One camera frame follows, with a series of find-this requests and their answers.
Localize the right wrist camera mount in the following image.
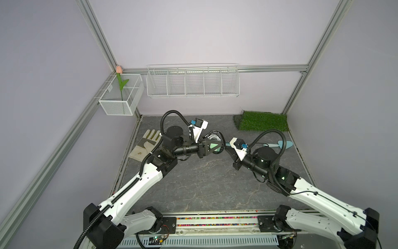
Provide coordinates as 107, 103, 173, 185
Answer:
230, 138, 248, 161

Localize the beige gardening glove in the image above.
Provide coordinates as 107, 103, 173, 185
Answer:
129, 129, 161, 162

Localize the green artificial grass mat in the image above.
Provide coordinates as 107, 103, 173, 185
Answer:
233, 111, 289, 132

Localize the teal garden trowel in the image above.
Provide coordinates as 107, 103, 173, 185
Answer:
263, 141, 293, 149

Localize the white mesh wall basket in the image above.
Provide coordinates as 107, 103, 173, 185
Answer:
98, 73, 145, 116

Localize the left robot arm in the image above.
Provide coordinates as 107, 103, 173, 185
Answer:
74, 110, 226, 249

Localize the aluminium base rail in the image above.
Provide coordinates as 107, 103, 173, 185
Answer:
86, 211, 349, 237

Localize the artificial pink tulip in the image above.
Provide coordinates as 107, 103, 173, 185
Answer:
116, 65, 129, 101

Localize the white wire wall shelf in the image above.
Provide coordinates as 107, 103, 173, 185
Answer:
146, 63, 240, 98

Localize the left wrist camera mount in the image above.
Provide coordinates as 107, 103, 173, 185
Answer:
191, 118, 208, 143

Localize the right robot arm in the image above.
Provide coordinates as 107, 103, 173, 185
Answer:
226, 129, 382, 249

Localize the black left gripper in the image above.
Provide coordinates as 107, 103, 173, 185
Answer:
173, 135, 220, 159

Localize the green charger block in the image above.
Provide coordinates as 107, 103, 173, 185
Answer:
209, 142, 222, 154

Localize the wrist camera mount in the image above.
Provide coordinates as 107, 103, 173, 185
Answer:
191, 118, 208, 143
230, 138, 248, 161

